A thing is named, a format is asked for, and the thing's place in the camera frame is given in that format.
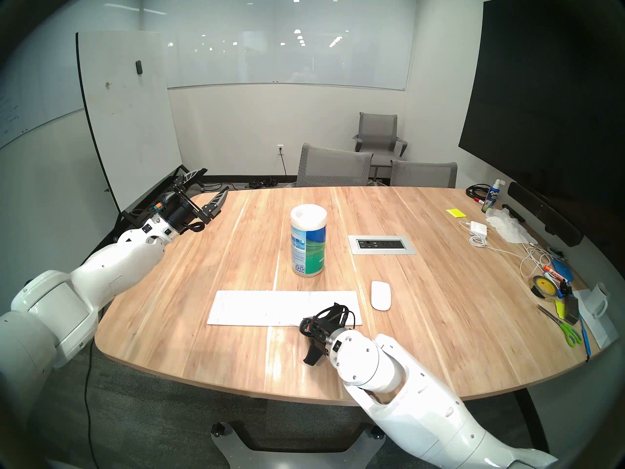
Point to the disinfecting wipes canister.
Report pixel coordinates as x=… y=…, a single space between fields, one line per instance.
x=308 y=243

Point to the white power adapter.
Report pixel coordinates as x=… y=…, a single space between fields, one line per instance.
x=478 y=228

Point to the side wall whiteboard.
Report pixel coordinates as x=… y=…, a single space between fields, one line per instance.
x=24 y=101

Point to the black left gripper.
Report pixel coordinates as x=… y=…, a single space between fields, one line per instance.
x=188 y=211

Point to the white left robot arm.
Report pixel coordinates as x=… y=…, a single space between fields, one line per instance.
x=112 y=263

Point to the grey office chair with armrests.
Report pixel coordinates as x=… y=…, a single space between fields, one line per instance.
x=378 y=130

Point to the white computer mouse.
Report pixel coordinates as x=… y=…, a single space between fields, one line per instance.
x=381 y=296

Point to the white keyboard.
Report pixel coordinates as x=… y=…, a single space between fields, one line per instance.
x=263 y=308

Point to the whiteboard cleaner spray bottle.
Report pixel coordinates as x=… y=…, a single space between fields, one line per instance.
x=491 y=199

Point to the black felt eraser block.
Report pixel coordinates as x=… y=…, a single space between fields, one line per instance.
x=571 y=309

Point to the blue pen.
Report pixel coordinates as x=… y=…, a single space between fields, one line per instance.
x=584 y=336

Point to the black video sound bar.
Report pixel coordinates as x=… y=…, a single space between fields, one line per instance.
x=542 y=211

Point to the crumpled white tissue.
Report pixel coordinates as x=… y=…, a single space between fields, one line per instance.
x=509 y=227

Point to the white paper sheet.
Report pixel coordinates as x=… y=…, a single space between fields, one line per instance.
x=599 y=331

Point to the black table leg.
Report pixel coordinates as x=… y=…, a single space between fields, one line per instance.
x=532 y=419

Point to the grey table power outlet box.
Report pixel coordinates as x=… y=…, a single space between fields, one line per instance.
x=381 y=245

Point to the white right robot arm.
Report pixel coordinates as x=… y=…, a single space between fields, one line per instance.
x=415 y=399

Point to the grey mesh office chair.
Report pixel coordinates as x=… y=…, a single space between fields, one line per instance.
x=332 y=166
x=422 y=176

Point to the white marker with red cap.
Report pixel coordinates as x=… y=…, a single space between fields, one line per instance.
x=554 y=272

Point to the large glass wall board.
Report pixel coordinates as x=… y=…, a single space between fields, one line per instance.
x=293 y=57

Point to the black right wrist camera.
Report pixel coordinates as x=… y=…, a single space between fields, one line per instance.
x=307 y=327

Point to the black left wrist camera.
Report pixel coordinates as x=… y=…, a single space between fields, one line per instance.
x=163 y=203

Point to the mobile whiteboard on stand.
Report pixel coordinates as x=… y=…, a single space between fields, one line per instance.
x=127 y=121

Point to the blue packet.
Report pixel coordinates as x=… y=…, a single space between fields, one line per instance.
x=562 y=271

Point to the yellow sticky note pad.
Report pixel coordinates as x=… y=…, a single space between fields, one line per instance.
x=455 y=213

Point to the white mug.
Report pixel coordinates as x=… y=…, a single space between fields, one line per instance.
x=594 y=299

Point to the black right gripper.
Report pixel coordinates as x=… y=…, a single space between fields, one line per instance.
x=324 y=331

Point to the black yellow tape roll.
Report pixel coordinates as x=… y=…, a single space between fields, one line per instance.
x=544 y=287

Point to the large black wall screen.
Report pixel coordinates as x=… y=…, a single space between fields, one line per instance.
x=537 y=106

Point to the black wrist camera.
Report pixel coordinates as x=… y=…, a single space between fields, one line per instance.
x=307 y=327
x=163 y=203

